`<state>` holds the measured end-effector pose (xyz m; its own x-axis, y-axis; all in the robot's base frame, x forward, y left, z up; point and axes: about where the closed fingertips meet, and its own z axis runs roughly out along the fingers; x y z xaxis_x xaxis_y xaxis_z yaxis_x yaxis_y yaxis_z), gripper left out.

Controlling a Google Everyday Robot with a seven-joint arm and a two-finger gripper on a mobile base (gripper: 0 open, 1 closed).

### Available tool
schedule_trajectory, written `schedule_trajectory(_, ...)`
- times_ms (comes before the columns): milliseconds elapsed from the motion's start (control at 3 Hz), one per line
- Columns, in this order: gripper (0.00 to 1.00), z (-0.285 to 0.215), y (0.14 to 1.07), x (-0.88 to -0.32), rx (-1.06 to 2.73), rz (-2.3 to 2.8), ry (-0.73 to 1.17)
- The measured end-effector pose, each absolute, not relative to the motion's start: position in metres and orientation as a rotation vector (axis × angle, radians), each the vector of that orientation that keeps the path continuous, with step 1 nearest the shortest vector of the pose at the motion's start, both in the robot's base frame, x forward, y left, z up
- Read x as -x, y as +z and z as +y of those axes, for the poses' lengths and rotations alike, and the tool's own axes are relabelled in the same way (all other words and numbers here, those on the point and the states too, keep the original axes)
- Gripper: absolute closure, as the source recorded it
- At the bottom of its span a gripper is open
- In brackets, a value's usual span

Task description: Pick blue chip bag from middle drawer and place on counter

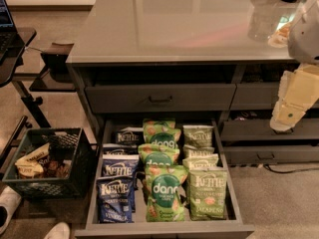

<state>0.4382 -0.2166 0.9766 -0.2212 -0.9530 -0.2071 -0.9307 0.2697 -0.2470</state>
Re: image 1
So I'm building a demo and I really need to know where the blue Kettle bag third row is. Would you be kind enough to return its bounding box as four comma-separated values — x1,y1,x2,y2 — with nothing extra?
102,154,139,177

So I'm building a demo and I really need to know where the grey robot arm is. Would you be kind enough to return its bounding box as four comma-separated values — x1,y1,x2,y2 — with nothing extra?
270,0,319,131

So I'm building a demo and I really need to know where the grey top right drawer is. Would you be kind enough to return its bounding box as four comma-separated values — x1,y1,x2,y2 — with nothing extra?
230,82,319,112

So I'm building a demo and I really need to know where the grey middle right drawer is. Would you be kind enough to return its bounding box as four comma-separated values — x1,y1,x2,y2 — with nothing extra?
221,119,319,141

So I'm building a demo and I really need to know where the grey bottom right drawer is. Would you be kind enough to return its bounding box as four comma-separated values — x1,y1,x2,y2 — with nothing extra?
224,145,319,164

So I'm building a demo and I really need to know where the grey top left drawer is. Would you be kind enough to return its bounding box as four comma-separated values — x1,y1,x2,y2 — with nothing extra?
85,84,236,114

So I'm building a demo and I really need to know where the green Kettle bag back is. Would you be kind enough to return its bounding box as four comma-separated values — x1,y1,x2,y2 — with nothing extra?
183,125,213,147

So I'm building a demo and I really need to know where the green Kettle jalapeno bag front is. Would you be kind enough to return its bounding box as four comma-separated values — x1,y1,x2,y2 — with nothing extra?
188,168,227,221

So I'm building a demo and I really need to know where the green Dang bag back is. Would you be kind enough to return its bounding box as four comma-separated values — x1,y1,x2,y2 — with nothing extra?
143,119,181,148

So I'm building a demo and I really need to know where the green dang bag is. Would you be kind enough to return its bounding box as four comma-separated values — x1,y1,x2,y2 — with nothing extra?
138,143,179,165
145,165,187,222
143,119,181,148

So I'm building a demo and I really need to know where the open grey middle drawer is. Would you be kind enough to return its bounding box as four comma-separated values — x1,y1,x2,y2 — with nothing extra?
75,119,254,239

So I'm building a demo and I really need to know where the grey cabinet counter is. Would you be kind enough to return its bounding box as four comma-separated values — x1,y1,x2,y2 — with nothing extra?
65,0,319,239

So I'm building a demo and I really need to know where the green Dang bag middle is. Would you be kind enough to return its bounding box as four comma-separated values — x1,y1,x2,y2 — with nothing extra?
138,143,179,165

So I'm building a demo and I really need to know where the green Dang bag front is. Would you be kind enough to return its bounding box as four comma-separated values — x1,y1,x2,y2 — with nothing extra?
145,165,187,222

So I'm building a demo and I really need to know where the blue Kettle bag back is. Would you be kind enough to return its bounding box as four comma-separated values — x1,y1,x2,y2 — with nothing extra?
115,127,144,145

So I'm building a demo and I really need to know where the blue kettle bag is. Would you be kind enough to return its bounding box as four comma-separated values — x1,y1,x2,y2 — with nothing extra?
115,127,144,145
97,176,134,223

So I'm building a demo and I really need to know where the blue Kettle bag second row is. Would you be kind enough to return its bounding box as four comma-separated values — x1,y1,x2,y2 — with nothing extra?
103,143,138,155

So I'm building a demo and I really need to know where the blue Kettle bag front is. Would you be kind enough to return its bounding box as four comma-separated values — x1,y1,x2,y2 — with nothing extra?
97,176,134,223

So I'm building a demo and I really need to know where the yellow snack bag in crate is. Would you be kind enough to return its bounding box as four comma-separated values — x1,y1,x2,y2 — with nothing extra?
15,143,50,179

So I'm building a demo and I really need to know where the dark green plastic crate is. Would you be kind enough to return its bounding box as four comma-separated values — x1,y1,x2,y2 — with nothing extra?
3,128,96,198

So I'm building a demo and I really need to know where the white shoe bottom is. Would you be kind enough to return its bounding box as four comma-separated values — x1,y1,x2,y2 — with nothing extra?
44,222,71,239

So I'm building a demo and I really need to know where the white shoe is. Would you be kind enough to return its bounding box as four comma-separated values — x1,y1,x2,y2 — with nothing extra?
0,186,22,235
44,222,71,239

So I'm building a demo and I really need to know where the black laptop stand table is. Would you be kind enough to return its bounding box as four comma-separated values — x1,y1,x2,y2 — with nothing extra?
0,27,53,171

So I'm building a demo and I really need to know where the black laptop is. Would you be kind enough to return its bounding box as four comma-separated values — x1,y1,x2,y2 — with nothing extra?
0,0,17,62

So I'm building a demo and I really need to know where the white shoe left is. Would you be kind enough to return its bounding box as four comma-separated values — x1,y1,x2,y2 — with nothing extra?
0,186,22,235

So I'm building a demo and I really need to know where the black floor cable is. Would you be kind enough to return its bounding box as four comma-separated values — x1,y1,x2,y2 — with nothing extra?
262,163,319,175

